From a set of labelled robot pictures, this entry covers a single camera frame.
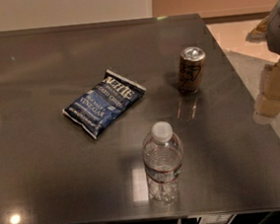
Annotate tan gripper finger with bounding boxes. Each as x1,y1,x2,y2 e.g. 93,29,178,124
252,59,280,125

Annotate blue Kettle chip bag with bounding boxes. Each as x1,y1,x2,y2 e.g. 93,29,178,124
63,69,146,140

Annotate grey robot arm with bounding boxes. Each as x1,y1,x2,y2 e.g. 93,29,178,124
253,0,280,124

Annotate clear plastic water bottle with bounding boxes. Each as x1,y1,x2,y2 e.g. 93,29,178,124
142,121,183,204

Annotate brown soda can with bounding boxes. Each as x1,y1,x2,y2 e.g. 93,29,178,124
177,46,206,93

